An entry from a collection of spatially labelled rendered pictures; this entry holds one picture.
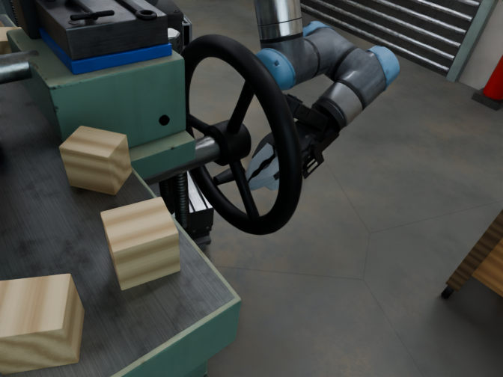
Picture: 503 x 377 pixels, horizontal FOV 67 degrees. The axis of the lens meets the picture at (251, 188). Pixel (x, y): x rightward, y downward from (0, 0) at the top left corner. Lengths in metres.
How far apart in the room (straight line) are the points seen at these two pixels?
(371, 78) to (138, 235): 0.57
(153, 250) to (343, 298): 1.19
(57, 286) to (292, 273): 1.22
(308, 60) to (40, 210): 0.50
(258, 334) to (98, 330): 1.03
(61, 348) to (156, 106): 0.26
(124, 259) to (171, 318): 0.05
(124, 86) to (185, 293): 0.22
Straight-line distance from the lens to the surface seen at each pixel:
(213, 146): 0.52
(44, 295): 0.24
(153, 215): 0.26
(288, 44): 0.67
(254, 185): 0.66
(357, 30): 3.60
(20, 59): 0.43
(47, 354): 0.25
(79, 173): 0.34
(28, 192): 0.36
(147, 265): 0.26
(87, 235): 0.31
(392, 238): 1.66
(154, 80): 0.41
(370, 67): 0.74
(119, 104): 0.40
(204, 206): 1.27
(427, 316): 1.49
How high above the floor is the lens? 1.13
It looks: 42 degrees down
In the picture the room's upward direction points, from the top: 8 degrees clockwise
